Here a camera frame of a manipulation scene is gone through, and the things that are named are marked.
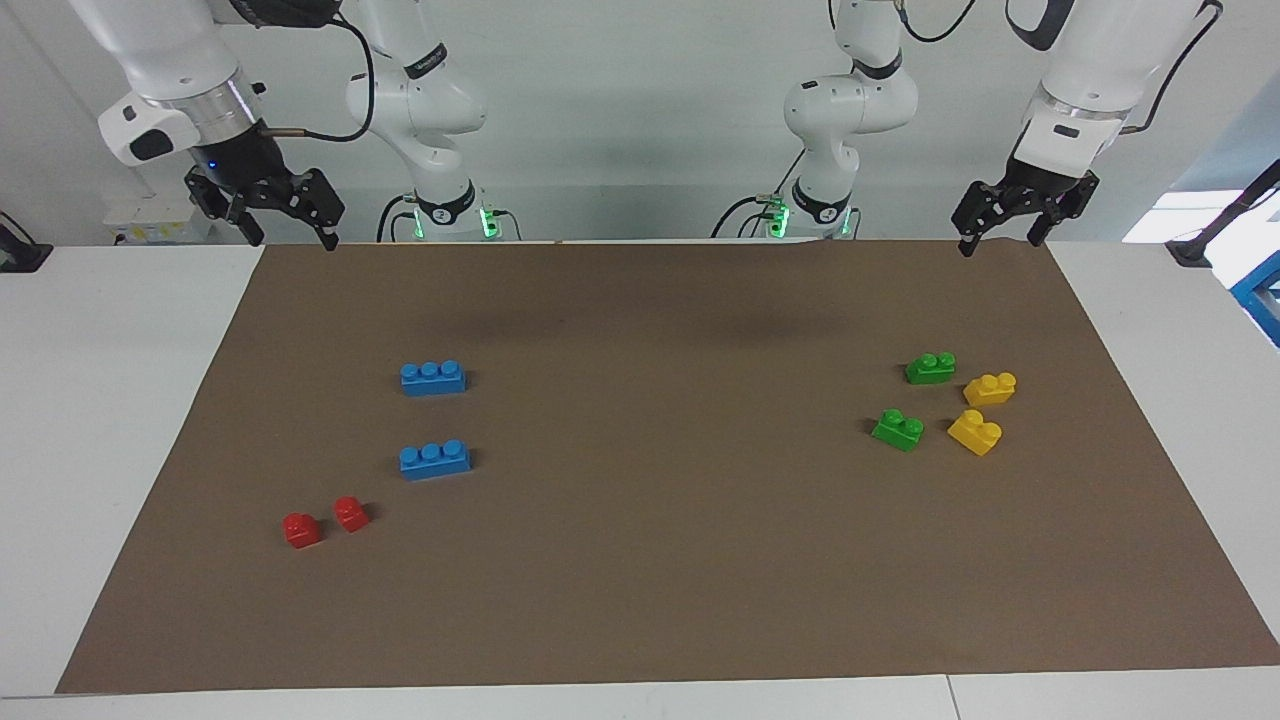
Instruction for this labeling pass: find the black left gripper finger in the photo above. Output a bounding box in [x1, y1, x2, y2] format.
[1030, 172, 1099, 247]
[955, 182, 1011, 258]

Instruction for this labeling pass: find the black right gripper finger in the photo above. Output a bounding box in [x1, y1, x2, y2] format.
[185, 170, 266, 247]
[290, 170, 346, 251]

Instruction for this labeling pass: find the blue three-stud toy block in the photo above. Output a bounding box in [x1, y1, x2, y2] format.
[399, 439, 472, 482]
[400, 360, 467, 398]

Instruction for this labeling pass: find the yellow two-stud toy block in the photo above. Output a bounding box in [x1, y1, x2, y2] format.
[963, 372, 1018, 407]
[946, 409, 1003, 457]

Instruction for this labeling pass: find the white power strip box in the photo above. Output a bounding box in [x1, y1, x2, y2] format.
[103, 195, 216, 244]

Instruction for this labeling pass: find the black table clamp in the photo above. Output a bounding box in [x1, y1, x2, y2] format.
[0, 212, 53, 273]

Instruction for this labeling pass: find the brown paper table mat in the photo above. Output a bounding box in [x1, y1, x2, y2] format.
[55, 238, 1280, 694]

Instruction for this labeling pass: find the black right base cable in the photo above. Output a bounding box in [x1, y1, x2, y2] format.
[376, 194, 421, 244]

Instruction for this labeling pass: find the black base cable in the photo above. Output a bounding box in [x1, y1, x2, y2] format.
[710, 150, 809, 239]
[376, 194, 421, 244]

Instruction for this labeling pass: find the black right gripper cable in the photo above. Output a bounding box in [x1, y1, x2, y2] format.
[258, 12, 377, 142]

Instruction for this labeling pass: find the black camera stand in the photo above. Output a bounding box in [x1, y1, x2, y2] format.
[1165, 160, 1280, 268]

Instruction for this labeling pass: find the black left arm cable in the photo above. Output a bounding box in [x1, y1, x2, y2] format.
[893, 0, 979, 44]

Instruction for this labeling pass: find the blue metal frame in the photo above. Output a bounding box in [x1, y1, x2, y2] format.
[1230, 250, 1280, 349]

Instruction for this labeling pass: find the black left base cable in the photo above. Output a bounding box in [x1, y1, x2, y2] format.
[710, 150, 809, 239]

